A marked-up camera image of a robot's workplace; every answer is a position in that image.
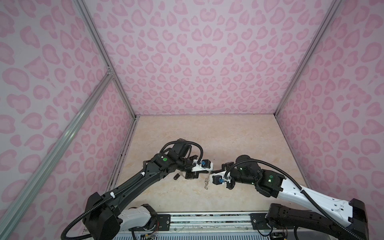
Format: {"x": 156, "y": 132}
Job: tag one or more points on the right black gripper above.
{"x": 226, "y": 166}

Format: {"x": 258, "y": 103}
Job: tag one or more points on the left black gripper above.
{"x": 192, "y": 174}

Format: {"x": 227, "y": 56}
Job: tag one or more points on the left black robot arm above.
{"x": 102, "y": 211}

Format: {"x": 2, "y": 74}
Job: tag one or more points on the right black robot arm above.
{"x": 343, "y": 220}

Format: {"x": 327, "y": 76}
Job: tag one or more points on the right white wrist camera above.
{"x": 220, "y": 178}

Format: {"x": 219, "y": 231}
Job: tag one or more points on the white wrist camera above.
{"x": 220, "y": 178}
{"x": 202, "y": 165}

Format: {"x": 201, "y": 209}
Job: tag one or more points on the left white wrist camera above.
{"x": 202, "y": 165}

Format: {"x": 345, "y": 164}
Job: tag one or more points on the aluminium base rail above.
{"x": 135, "y": 225}

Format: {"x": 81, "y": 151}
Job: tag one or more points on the diagonal aluminium frame bar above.
{"x": 20, "y": 205}

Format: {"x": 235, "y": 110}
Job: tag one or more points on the right corner aluminium post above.
{"x": 321, "y": 31}

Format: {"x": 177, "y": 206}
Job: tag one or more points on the corner aluminium post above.
{"x": 321, "y": 31}
{"x": 91, "y": 27}

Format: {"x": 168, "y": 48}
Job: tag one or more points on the left corner aluminium post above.
{"x": 91, "y": 27}

